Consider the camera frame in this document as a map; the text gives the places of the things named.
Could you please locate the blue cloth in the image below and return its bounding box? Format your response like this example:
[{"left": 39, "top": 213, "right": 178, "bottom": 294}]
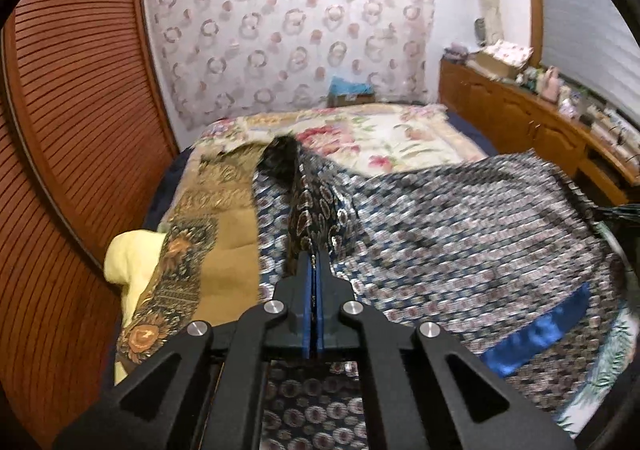
[{"left": 330, "top": 76, "right": 373, "bottom": 96}]

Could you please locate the small brown box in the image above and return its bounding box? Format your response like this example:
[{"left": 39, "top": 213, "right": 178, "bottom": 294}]
[{"left": 327, "top": 92, "right": 376, "bottom": 107}]

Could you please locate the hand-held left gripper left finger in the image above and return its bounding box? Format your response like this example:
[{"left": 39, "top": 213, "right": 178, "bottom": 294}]
[{"left": 52, "top": 250, "right": 313, "bottom": 450}]

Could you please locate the grey window blind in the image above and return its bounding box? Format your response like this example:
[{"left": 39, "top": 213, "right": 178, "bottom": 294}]
[{"left": 532, "top": 0, "right": 640, "bottom": 126}]

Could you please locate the yellow cloth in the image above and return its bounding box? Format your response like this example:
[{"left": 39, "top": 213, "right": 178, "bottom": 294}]
[{"left": 104, "top": 229, "right": 168, "bottom": 386}]

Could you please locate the circle-patterned satin shirt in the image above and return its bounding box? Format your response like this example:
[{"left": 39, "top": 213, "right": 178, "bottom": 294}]
[{"left": 252, "top": 135, "right": 626, "bottom": 450}]

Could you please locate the ring-patterned sheer curtain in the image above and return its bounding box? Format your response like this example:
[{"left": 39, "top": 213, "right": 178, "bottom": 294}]
[{"left": 140, "top": 0, "right": 436, "bottom": 131}]

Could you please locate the cardboard box with floral cloth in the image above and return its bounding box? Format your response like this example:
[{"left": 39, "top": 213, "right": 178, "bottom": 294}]
[{"left": 482, "top": 40, "right": 533, "bottom": 68}]

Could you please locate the wooden slatted wardrobe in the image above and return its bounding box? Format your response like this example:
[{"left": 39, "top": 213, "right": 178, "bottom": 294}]
[{"left": 0, "top": 0, "right": 181, "bottom": 450}]

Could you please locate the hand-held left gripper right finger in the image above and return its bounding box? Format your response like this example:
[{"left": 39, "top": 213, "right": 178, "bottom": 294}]
[{"left": 312, "top": 247, "right": 576, "bottom": 450}]

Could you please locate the wooden sideboard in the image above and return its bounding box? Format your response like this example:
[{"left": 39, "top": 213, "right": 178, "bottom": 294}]
[{"left": 439, "top": 57, "right": 640, "bottom": 206}]

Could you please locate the brown patterned blanket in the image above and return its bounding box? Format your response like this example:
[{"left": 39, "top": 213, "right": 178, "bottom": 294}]
[{"left": 115, "top": 142, "right": 266, "bottom": 373}]

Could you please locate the floral blanket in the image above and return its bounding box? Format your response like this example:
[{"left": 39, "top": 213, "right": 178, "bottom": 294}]
[{"left": 200, "top": 102, "right": 496, "bottom": 181}]

